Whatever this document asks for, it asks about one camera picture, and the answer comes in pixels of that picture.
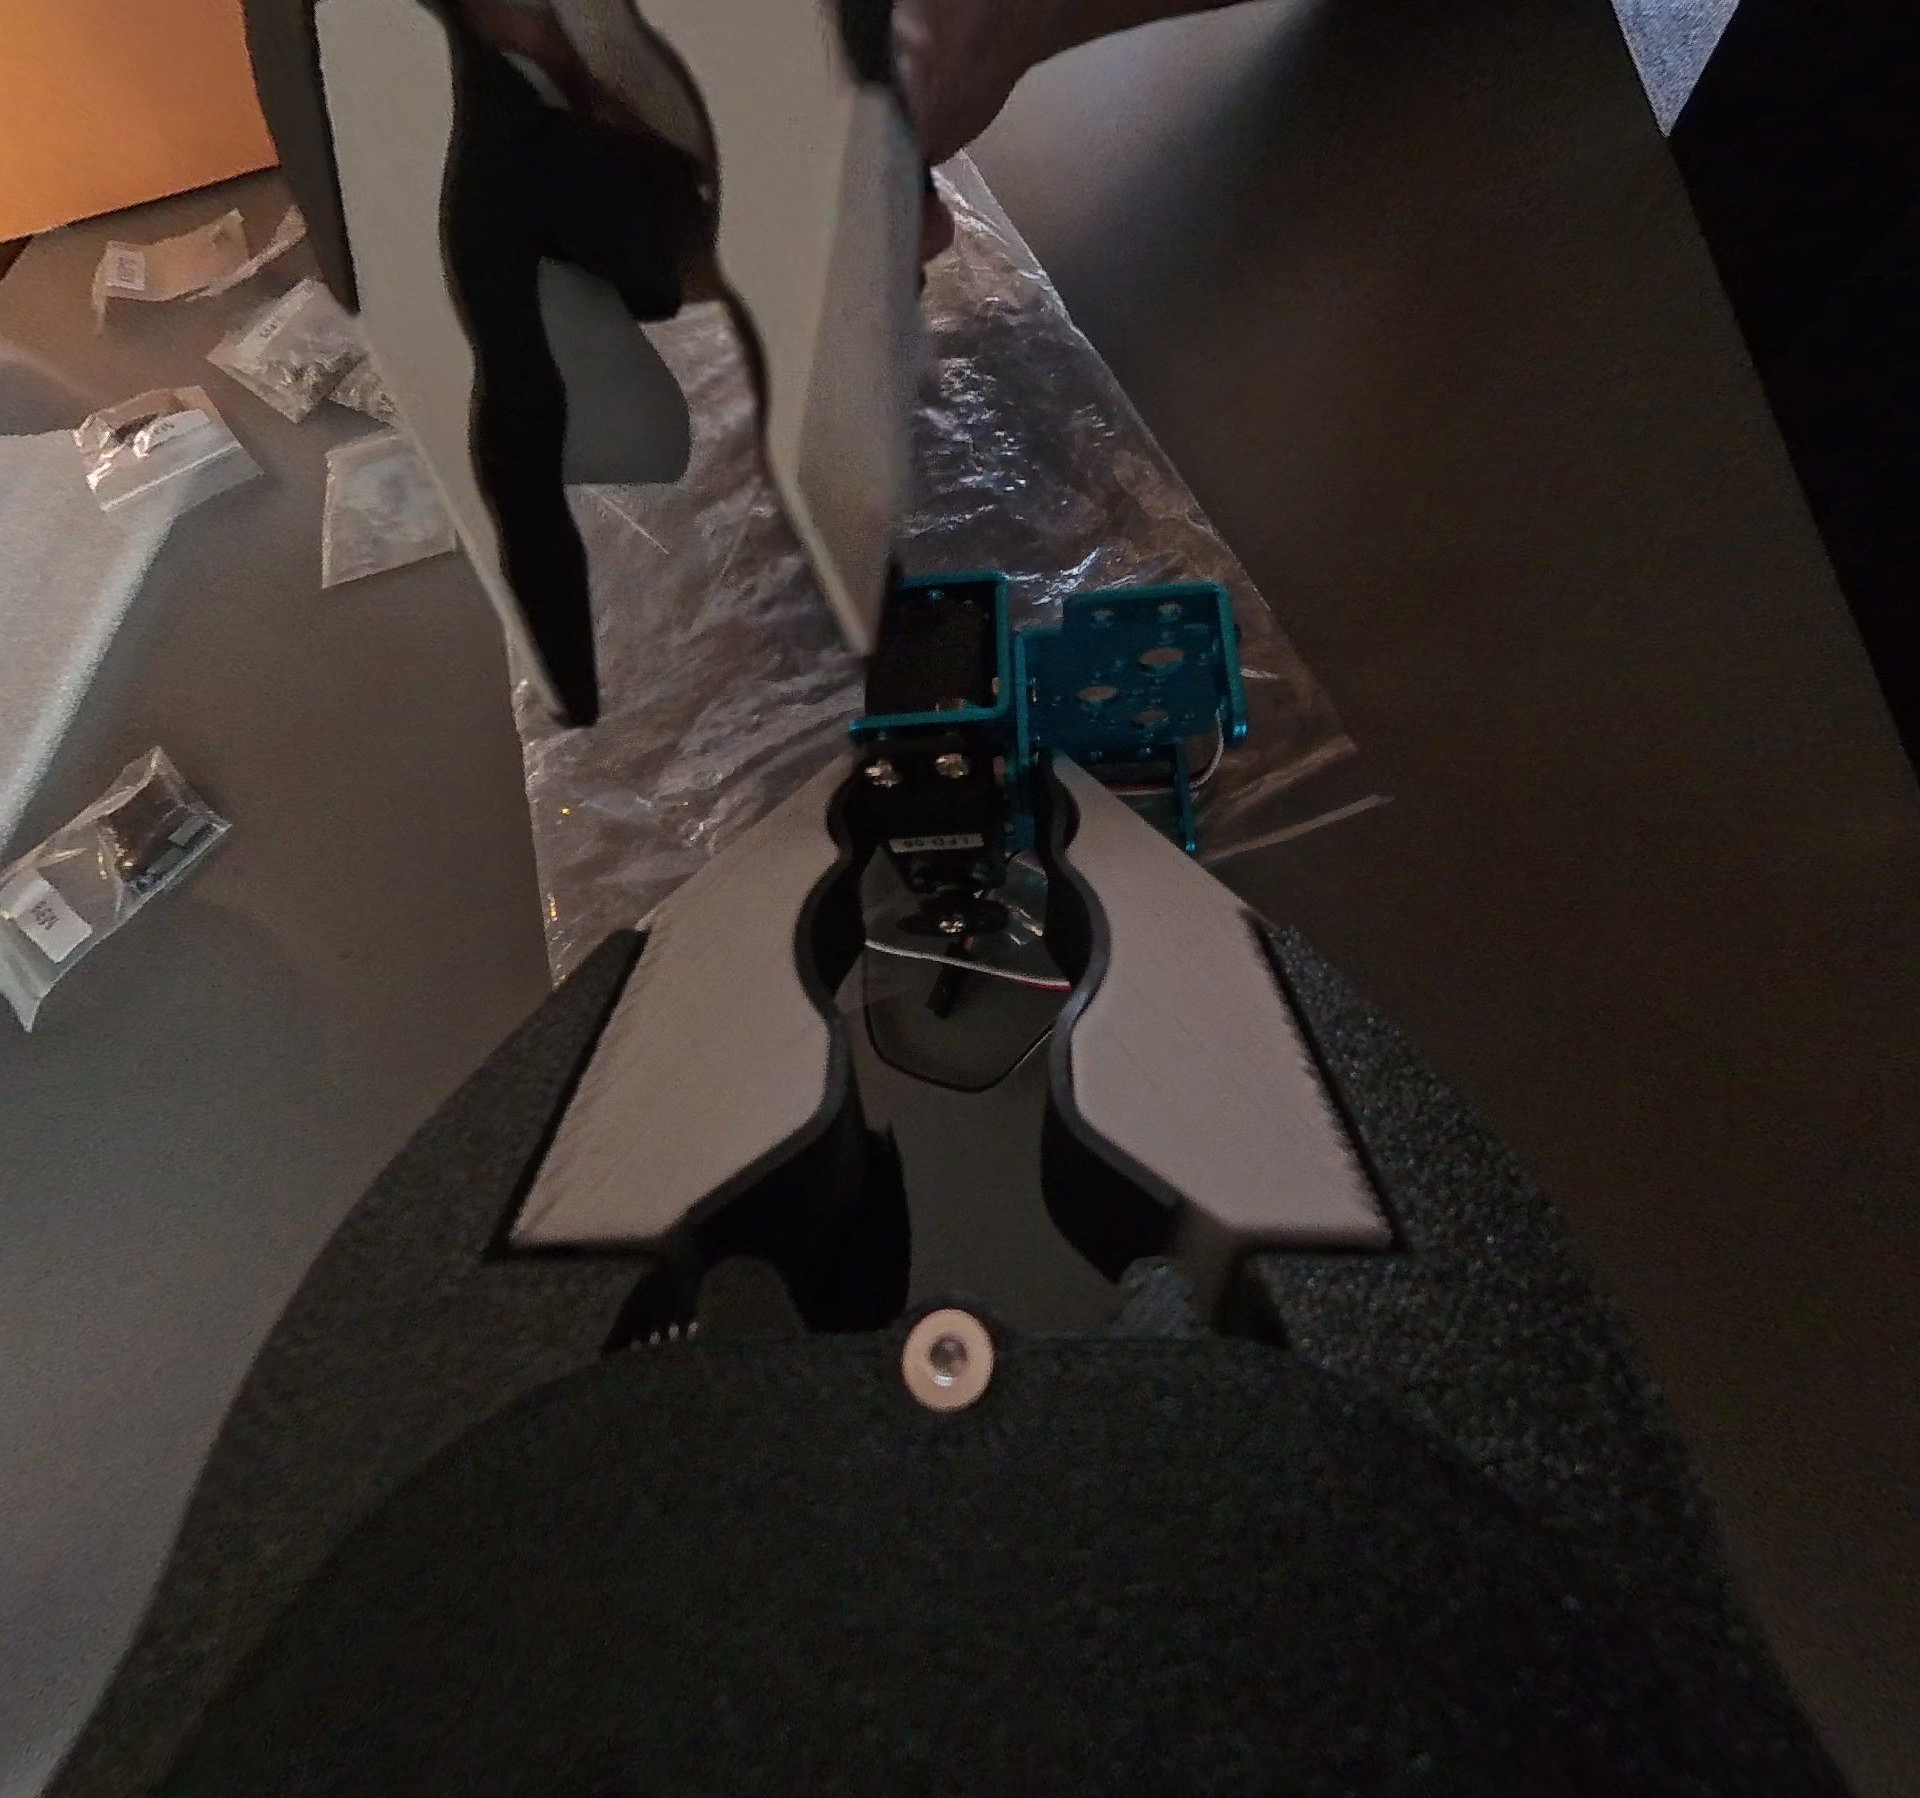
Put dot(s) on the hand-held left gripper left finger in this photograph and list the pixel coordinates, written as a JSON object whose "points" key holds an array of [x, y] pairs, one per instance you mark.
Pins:
{"points": [[694, 1078]]}

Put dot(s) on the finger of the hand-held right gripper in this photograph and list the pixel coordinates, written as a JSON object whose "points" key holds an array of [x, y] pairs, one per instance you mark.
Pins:
{"points": [[810, 254], [395, 254]]}

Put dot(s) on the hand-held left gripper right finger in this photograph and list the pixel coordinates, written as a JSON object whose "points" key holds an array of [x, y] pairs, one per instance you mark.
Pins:
{"points": [[1215, 1078]]}

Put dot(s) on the black servo with blue bracket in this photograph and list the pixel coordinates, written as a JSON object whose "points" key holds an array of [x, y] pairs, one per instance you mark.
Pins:
{"points": [[1138, 673]]}

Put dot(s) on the orange cardboard box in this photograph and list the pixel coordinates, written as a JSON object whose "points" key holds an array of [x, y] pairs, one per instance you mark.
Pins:
{"points": [[120, 29]]}

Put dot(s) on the pile of small screw bags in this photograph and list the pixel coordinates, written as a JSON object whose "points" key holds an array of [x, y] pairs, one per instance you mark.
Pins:
{"points": [[381, 495]]}

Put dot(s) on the small bag with black parts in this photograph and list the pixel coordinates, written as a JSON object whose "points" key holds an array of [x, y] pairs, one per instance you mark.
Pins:
{"points": [[170, 441]]}

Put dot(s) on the large clear plastic bag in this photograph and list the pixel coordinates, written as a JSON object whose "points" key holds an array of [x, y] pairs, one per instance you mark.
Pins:
{"points": [[1048, 479]]}

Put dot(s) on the white foam sheet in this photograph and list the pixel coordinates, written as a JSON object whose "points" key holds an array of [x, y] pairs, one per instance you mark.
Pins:
{"points": [[57, 599]]}

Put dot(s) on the small bag with blue parts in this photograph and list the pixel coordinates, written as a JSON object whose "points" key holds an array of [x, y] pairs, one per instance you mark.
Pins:
{"points": [[104, 868]]}

